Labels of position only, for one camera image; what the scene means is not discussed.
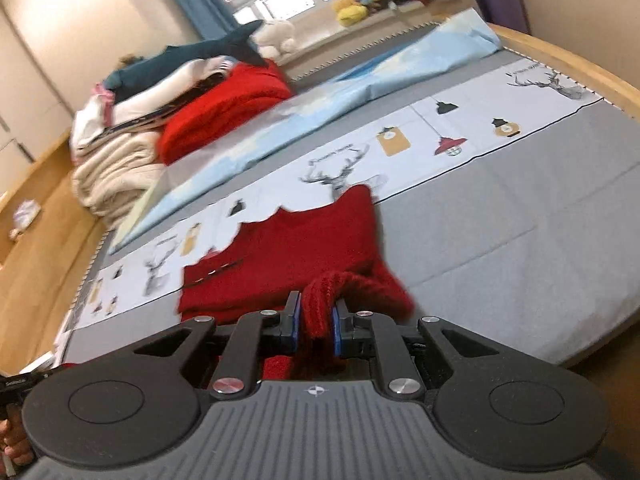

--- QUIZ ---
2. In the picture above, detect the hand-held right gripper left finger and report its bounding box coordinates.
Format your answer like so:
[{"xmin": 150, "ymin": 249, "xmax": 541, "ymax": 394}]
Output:
[{"xmin": 127, "ymin": 291, "xmax": 302, "ymax": 398}]

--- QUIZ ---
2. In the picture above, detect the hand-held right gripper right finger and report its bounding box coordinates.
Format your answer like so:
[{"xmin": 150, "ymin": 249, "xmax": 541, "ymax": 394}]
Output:
[{"xmin": 331, "ymin": 300, "xmax": 506, "ymax": 400}]

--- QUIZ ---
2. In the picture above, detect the dark red knit sweater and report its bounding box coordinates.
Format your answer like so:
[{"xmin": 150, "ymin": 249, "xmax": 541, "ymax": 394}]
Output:
[{"xmin": 177, "ymin": 185, "xmax": 416, "ymax": 386}]

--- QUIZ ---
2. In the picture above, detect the person's left hand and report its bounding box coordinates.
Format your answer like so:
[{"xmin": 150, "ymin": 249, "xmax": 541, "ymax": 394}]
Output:
[{"xmin": 0, "ymin": 405, "xmax": 36, "ymax": 468}]

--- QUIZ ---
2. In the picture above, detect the red folded blanket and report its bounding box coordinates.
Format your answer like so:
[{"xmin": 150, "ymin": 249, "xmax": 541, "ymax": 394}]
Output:
[{"xmin": 157, "ymin": 59, "xmax": 296, "ymax": 166}]

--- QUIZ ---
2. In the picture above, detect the cream folded blanket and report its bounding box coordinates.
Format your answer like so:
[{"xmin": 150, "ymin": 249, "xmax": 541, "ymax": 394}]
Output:
[{"xmin": 72, "ymin": 135, "xmax": 171, "ymax": 219}]

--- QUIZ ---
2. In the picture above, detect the deer printed bed sheet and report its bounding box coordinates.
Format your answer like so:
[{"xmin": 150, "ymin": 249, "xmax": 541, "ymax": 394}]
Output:
[{"xmin": 55, "ymin": 57, "xmax": 607, "ymax": 347}]

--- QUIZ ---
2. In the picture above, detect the light blue sheet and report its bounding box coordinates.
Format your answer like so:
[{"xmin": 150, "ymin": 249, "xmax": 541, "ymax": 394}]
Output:
[{"xmin": 107, "ymin": 7, "xmax": 503, "ymax": 256}]

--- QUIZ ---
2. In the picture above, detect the navy trimmed folded blanket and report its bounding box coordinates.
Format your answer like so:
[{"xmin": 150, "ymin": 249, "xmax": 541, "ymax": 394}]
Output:
[{"xmin": 102, "ymin": 105, "xmax": 176, "ymax": 136}]

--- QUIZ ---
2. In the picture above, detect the white folded quilt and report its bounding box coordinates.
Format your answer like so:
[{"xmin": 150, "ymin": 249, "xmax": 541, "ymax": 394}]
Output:
[{"xmin": 70, "ymin": 59, "xmax": 227, "ymax": 161}]

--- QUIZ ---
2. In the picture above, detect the white plush toy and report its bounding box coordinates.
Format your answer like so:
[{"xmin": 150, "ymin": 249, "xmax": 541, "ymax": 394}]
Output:
[{"xmin": 252, "ymin": 20, "xmax": 297, "ymax": 59}]

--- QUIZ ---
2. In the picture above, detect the teal shark plush toy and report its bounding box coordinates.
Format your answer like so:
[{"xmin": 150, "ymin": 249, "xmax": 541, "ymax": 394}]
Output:
[{"xmin": 102, "ymin": 20, "xmax": 269, "ymax": 104}]

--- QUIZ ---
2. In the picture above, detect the window sill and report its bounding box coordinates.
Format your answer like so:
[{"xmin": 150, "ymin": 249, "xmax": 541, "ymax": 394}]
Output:
[{"xmin": 277, "ymin": 0, "xmax": 463, "ymax": 68}]

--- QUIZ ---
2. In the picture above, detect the beige wardrobe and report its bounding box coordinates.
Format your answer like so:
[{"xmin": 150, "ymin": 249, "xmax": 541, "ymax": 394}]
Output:
[{"xmin": 0, "ymin": 0, "xmax": 166, "ymax": 166}]

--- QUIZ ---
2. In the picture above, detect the purple bag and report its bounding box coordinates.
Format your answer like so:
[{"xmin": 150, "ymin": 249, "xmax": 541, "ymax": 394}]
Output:
[{"xmin": 467, "ymin": 0, "xmax": 532, "ymax": 36}]

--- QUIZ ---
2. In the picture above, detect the wooden bed frame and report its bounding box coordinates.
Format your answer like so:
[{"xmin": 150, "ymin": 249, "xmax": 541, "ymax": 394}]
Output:
[{"xmin": 0, "ymin": 22, "xmax": 640, "ymax": 378}]

